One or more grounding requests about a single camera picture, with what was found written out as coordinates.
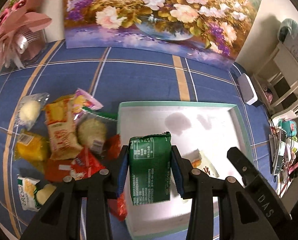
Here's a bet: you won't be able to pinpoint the red rectangular snack bar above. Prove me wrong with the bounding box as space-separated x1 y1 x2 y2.
44 159 73 183

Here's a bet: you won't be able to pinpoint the cluttered items beside table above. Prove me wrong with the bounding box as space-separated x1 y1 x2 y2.
269 118 298 197

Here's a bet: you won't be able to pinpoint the red snack packet with picture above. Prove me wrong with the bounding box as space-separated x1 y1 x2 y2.
70 147 105 180

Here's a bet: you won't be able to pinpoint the green white cracker packet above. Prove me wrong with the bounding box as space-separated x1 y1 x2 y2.
17 175 42 212

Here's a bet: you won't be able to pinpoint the floral canvas painting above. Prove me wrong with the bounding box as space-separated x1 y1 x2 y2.
63 0 262 68

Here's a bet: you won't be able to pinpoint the clear-wrapped white round pastry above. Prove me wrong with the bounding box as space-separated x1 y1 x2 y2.
14 93 50 131

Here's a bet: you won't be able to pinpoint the beige orange snack packet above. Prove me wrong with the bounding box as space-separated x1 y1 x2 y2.
44 95 82 160

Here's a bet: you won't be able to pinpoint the white packet with orange print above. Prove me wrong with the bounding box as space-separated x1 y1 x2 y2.
186 149 219 178

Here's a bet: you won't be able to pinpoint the pink snack packet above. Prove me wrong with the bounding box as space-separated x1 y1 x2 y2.
72 88 103 121

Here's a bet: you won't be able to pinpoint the dark green snack packet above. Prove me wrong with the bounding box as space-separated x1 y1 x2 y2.
128 132 172 206

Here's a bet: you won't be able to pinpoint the white teal-rimmed tray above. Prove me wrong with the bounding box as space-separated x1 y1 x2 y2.
116 100 255 240

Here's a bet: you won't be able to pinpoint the green-edged clear round cookie pack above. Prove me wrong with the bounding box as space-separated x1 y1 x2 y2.
76 106 118 158

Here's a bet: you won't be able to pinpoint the white shelf unit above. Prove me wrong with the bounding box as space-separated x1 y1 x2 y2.
251 18 298 121

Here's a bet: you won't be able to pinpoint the cream jelly cup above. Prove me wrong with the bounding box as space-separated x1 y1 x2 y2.
36 184 56 205

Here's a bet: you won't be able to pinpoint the pink flower bouquet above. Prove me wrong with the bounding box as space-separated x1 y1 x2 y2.
0 0 51 71

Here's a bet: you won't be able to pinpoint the white rectangular device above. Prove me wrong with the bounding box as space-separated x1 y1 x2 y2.
237 73 258 105

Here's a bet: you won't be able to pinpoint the long red snack packet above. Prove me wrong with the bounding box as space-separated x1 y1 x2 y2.
103 134 127 221

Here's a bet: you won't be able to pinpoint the yellow cake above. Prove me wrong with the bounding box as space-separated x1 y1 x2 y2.
14 129 50 173

